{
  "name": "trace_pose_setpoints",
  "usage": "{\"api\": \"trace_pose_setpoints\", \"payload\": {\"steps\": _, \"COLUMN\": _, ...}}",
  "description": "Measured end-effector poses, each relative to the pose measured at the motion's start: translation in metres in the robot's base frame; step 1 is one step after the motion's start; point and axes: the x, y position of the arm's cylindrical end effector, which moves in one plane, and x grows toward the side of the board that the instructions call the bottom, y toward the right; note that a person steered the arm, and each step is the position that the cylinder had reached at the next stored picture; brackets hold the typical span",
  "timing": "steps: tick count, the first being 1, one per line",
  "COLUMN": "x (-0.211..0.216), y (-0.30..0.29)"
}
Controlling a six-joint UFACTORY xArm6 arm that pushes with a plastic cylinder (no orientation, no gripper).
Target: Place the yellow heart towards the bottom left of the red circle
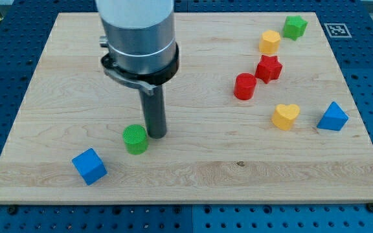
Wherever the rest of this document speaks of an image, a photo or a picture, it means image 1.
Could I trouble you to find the green star block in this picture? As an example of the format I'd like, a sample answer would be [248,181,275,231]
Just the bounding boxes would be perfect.
[283,16,308,41]

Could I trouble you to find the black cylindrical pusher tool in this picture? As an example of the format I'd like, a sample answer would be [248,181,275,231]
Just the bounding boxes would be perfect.
[139,86,167,139]

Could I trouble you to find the red star block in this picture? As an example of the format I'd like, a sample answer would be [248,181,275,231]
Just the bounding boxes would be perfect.
[254,55,283,83]

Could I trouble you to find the white fiducial marker tag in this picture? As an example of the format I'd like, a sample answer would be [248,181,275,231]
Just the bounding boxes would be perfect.
[324,23,352,38]

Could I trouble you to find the red cylinder block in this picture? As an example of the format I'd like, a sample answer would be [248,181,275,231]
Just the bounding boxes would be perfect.
[233,73,256,100]

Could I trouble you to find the yellow heart block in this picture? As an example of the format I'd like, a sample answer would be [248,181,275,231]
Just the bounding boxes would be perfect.
[271,104,300,131]

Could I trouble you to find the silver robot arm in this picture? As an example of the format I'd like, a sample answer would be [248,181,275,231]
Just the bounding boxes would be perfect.
[95,0,179,139]

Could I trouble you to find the yellow hexagon block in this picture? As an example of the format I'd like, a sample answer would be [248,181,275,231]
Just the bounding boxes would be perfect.
[259,30,281,54]

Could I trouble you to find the blue triangle block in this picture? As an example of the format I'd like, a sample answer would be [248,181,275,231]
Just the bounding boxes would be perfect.
[317,102,349,131]

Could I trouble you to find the wooden board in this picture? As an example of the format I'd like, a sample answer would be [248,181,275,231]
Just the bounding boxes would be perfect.
[0,12,373,205]

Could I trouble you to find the blue cube block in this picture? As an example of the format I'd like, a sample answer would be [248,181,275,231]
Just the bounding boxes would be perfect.
[71,148,107,186]

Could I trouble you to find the green cylinder block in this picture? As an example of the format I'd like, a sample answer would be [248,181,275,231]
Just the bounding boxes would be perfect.
[122,124,148,155]

